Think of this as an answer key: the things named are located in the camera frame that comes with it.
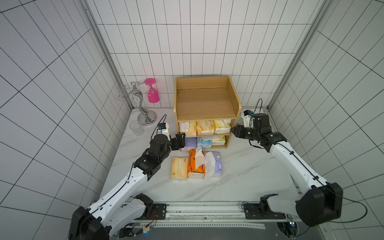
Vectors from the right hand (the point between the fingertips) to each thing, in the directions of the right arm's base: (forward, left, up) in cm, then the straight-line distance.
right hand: (227, 128), depth 81 cm
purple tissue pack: (-15, +7, -15) cm, 22 cm away
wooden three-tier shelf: (+6, +13, +10) cm, 17 cm away
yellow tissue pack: (-18, +25, -16) cm, 35 cm away
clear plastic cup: (+11, +60, -16) cm, 63 cm away
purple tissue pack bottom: (-1, +21, -14) cm, 25 cm away
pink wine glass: (+30, +50, -4) cm, 58 cm away
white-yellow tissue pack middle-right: (+1, +2, +1) cm, 3 cm away
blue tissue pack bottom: (-1, +12, -15) cm, 19 cm away
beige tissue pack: (-2, +21, +1) cm, 21 cm away
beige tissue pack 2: (0, +12, +1) cm, 12 cm away
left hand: (-7, +27, -1) cm, 28 cm away
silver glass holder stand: (+21, +57, -17) cm, 63 cm away
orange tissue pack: (-16, +16, -13) cm, 26 cm away
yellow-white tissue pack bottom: (+1, +3, -14) cm, 15 cm away
